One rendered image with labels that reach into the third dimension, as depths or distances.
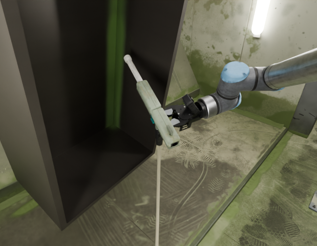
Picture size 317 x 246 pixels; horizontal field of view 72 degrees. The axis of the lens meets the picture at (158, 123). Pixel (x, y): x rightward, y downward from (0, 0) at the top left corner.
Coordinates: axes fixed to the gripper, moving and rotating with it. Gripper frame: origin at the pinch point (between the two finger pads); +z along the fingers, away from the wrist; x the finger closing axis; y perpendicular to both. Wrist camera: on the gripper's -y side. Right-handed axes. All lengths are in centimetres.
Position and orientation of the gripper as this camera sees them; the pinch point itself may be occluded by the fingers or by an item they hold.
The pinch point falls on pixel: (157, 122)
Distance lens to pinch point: 83.1
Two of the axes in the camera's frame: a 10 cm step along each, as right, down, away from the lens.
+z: -9.1, 3.3, -2.6
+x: -4.2, -7.7, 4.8
